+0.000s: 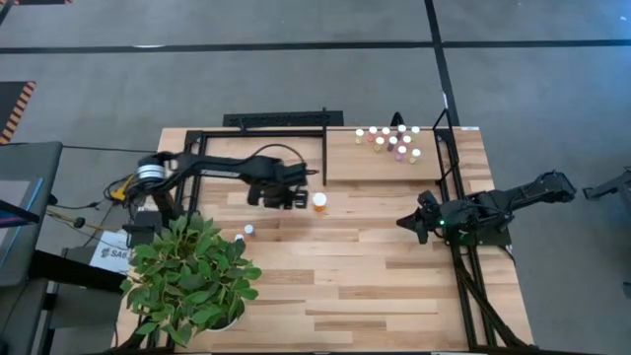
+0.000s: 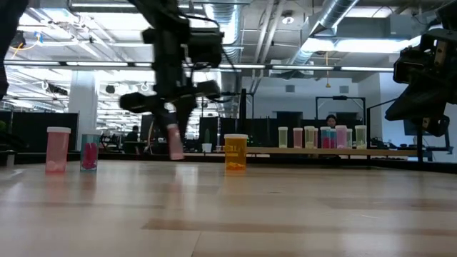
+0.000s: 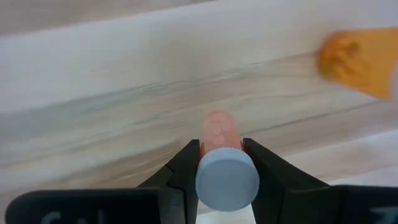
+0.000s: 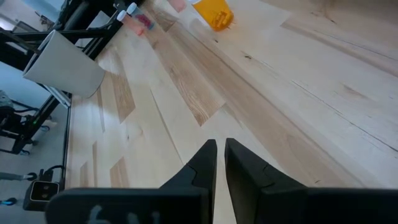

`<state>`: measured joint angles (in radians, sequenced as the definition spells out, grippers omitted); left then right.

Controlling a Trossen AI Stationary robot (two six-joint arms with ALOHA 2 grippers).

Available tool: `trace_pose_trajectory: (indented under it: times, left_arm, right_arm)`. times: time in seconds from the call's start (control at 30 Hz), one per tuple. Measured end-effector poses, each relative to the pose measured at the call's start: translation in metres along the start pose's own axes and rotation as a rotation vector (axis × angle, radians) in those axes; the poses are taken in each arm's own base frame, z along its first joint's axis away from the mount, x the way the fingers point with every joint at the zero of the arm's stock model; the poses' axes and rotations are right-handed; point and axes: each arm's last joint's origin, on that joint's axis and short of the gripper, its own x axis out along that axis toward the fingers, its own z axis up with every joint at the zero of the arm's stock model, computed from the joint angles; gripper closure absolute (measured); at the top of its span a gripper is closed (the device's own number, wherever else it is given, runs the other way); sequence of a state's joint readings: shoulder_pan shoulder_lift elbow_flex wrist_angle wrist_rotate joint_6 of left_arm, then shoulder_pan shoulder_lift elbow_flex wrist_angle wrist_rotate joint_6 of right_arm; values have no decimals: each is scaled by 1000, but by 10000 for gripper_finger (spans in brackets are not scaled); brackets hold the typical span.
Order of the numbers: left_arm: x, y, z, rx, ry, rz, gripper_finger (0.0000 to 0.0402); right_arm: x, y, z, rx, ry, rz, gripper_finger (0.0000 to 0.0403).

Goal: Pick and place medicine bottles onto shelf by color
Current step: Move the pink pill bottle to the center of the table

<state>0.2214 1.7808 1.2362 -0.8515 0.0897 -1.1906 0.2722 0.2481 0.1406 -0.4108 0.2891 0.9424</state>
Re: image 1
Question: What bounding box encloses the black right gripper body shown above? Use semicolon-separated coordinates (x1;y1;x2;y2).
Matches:
416;189;448;246

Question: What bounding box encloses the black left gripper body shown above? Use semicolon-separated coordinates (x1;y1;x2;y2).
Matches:
245;166;311;211

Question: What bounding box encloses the black perforated floor strip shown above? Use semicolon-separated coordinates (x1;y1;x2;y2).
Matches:
222;109;345;128

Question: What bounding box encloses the green potted plant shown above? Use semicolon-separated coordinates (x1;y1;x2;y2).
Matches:
119;211;263;349

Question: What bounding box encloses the black control box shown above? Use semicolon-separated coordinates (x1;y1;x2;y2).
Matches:
121;211;164;248

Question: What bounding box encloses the white printed sign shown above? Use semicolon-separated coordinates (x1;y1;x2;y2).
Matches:
90;230;133;274

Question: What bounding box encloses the black stand leg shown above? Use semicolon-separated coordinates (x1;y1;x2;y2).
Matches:
583;168;631;201

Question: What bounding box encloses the grey equipment cart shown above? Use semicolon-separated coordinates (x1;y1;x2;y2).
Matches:
29;246;127;355

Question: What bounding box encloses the grey side table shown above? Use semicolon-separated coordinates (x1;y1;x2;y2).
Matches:
0;141;64;355

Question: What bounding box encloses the hazard-striped floor mat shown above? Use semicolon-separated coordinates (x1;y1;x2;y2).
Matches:
0;81;37;145

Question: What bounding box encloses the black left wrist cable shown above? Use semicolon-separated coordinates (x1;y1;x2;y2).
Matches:
245;142;308;169

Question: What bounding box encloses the black aluminium rig frame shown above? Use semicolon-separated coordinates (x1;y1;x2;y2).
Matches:
165;106;536;352

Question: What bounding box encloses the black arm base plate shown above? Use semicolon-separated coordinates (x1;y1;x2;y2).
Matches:
446;224;513;248

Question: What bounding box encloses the yellow floor cable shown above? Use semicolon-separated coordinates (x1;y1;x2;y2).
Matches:
110;175;137;203

